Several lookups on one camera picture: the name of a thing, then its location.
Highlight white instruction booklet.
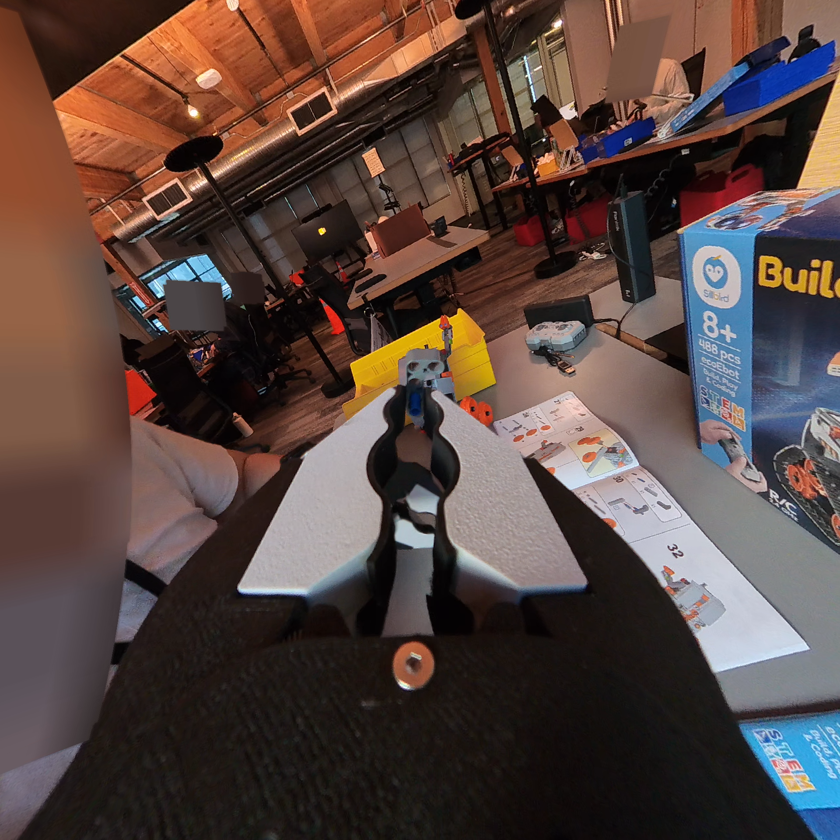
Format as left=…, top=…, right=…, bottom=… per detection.
left=492, top=392, right=810, bottom=673

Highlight grey toy robot build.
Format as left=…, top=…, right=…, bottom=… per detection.
left=399, top=314, right=458, bottom=435

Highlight wooden top desk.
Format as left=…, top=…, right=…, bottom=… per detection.
left=584, top=66, right=840, bottom=175

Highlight black office chair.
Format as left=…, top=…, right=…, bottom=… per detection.
left=301, top=262, right=368, bottom=358

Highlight grey battery motor block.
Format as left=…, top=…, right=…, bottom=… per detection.
left=525, top=320, right=588, bottom=353

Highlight low white desk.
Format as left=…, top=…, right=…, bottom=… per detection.
left=589, top=276, right=688, bottom=347

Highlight yellow plastic bin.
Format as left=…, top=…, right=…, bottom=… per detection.
left=343, top=308, right=496, bottom=421

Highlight blue plastic bin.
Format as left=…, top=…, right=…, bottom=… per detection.
left=577, top=117, right=657, bottom=163

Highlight black monitor on stand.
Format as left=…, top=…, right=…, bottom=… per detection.
left=292, top=200, right=365, bottom=263

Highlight silver air duct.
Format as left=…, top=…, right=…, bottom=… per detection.
left=108, top=39, right=506, bottom=244

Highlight large red plastic container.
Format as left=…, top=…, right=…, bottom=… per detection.
left=679, top=164, right=767, bottom=228

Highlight black floor lamp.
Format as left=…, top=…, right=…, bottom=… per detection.
left=163, top=136, right=357, bottom=400
left=455, top=0, right=580, bottom=281

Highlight small blue manual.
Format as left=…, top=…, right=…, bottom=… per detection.
left=738, top=712, right=840, bottom=812

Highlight person's left forearm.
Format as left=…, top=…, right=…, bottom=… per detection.
left=226, top=449, right=293, bottom=509

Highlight blue flat boxes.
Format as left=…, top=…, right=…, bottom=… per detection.
left=722, top=39, right=840, bottom=119

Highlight brown cardboard box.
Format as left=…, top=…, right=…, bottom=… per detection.
left=369, top=205, right=432, bottom=258

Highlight grey battery motor unit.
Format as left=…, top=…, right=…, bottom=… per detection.
left=523, top=295, right=595, bottom=332

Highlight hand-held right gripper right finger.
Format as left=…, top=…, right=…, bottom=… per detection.
left=423, top=387, right=588, bottom=636

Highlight black tower network device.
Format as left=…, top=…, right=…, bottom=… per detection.
left=607, top=190, right=657, bottom=305

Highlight white air vent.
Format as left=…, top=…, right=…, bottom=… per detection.
left=142, top=178, right=194, bottom=221
left=287, top=87, right=339, bottom=137

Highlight black USB cable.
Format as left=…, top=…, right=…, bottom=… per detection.
left=533, top=346, right=580, bottom=377

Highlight grey desk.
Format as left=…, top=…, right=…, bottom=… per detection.
left=331, top=325, right=840, bottom=719

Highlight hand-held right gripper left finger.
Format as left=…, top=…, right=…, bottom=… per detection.
left=236, top=386, right=411, bottom=636

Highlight black strap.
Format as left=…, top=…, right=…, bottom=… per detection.
left=123, top=558, right=173, bottom=599

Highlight person's white shirt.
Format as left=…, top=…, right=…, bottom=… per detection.
left=115, top=416, right=240, bottom=647

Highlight blue robot kit box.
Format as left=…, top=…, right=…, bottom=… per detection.
left=677, top=187, right=840, bottom=549

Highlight white table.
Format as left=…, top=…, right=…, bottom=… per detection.
left=346, top=223, right=491, bottom=312

